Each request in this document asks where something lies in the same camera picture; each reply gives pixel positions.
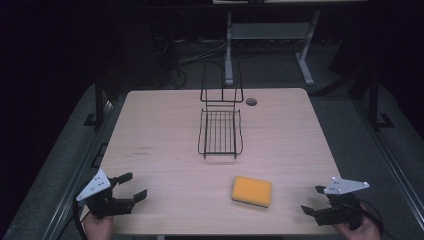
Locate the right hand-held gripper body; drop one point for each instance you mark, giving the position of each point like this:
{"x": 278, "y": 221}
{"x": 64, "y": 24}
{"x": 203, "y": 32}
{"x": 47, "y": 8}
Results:
{"x": 340, "y": 213}

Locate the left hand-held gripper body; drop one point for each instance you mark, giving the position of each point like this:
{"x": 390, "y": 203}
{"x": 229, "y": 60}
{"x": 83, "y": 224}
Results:
{"x": 100, "y": 200}

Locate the yellow sponge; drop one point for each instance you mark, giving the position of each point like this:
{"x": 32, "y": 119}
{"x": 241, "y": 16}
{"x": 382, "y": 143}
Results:
{"x": 251, "y": 190}

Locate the person's left hand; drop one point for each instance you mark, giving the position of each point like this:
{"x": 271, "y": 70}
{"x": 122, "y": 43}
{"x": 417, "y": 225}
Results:
{"x": 99, "y": 229}

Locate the person's right hand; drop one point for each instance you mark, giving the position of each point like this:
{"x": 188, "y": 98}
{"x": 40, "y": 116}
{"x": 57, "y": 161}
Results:
{"x": 365, "y": 233}

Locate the aluminium frame rail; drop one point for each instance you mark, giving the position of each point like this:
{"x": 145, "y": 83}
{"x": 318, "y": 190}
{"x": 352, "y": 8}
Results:
{"x": 76, "y": 173}
{"x": 393, "y": 163}

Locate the black upright post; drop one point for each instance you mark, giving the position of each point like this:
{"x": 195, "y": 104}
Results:
{"x": 374, "y": 100}
{"x": 99, "y": 100}

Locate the grey metal desk frame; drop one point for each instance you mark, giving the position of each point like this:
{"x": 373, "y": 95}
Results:
{"x": 266, "y": 31}

